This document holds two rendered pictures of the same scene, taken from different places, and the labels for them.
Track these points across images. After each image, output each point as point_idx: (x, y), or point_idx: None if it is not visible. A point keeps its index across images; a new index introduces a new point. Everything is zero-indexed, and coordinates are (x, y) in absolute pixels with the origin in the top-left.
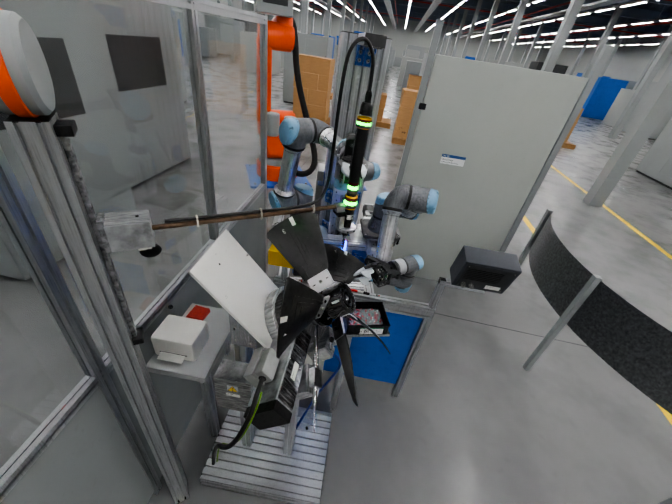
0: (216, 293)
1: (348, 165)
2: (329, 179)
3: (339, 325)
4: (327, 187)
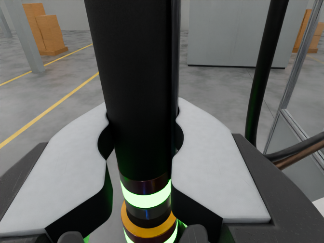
0: (322, 202)
1: (189, 155)
2: (249, 103)
3: None
4: (245, 129)
